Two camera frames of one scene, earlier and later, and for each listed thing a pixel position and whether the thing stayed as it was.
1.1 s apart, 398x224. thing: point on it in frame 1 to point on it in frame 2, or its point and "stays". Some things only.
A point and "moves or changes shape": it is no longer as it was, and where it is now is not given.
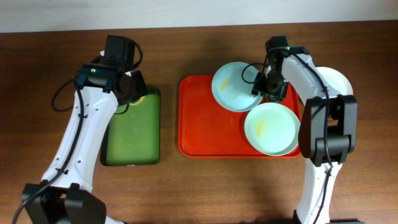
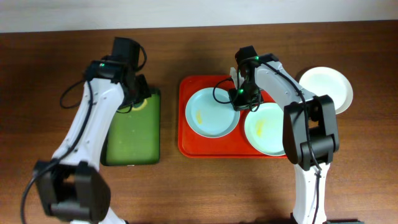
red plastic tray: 208,129 stays
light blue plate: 232,86 moves or changes shape
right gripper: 277,93 to 240,105
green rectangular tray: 132,137 stays
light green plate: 272,129 stays
